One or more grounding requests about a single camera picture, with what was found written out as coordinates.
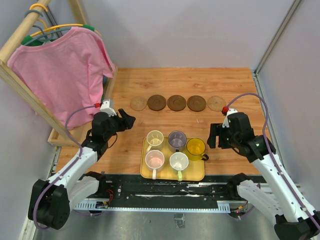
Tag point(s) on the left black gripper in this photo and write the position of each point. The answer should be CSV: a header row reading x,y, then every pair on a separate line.
x,y
121,121

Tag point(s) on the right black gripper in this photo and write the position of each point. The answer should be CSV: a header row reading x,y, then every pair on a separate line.
x,y
221,137

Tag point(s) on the woven rattan coaster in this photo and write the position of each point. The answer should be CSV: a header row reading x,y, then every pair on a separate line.
x,y
216,103
138,103

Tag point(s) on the yellow transparent mug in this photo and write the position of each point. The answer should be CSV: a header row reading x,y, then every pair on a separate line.
x,y
196,150

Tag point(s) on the brown coaster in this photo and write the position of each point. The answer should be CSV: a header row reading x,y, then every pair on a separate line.
x,y
156,102
176,103
196,103

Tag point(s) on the brown coaster top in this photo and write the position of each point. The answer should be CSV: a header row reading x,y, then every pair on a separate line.
x,y
156,102

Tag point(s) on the brown coaster bottom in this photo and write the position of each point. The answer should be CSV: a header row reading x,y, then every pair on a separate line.
x,y
176,103

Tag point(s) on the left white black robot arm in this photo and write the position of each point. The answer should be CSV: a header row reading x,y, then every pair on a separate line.
x,y
67,180

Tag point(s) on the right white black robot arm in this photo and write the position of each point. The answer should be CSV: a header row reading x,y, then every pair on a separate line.
x,y
292,216

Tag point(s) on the cream mug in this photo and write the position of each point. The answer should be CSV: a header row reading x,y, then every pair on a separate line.
x,y
155,141

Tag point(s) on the purple mug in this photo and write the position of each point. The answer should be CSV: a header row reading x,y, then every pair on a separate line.
x,y
177,141

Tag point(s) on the yellow plastic tray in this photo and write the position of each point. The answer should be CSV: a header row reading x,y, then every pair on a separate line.
x,y
195,171

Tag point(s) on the pink mug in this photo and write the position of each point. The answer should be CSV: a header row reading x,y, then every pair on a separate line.
x,y
155,161

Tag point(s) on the pink t-shirt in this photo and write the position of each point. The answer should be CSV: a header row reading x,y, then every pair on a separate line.
x,y
67,74

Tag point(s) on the grey-green hanger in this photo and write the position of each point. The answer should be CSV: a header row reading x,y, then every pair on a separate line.
x,y
40,37

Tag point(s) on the yellow hanger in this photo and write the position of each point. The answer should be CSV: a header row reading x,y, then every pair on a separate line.
x,y
78,13

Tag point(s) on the wooden clothes rack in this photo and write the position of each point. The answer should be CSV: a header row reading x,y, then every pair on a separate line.
x,y
57,137

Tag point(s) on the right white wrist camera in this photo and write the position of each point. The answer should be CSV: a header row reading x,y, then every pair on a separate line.
x,y
226,122

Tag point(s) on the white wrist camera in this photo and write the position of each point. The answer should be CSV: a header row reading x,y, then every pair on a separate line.
x,y
107,107
226,122

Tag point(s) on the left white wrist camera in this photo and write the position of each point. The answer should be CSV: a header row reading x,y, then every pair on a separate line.
x,y
107,107

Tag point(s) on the white green-handled mug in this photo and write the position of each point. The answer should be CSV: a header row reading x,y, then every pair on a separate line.
x,y
179,162

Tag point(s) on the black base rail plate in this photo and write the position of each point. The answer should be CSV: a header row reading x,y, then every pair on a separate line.
x,y
137,192

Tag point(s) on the aluminium frame rails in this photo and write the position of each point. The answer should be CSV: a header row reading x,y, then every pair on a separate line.
x,y
95,206

